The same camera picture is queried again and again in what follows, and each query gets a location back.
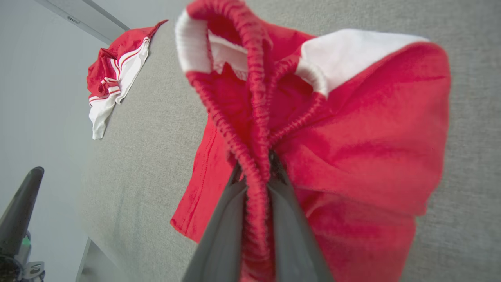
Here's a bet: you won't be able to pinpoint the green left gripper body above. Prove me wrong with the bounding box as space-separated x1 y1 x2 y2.
0 233 46 282

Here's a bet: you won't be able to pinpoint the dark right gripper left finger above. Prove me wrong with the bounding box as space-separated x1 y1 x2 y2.
182 163 249 282

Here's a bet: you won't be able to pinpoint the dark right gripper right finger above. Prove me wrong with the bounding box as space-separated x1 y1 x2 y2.
268 151 334 282

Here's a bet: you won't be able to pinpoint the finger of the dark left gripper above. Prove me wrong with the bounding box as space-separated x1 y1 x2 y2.
0 166 45 258

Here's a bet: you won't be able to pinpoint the red shorts with white trim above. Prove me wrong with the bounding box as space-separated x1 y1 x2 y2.
170 0 451 282

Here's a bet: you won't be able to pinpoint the red and white striped garment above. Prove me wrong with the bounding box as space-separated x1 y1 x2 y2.
87 19 169 140

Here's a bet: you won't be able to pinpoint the grey aluminium profile post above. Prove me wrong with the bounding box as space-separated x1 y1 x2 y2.
33 0 131 45

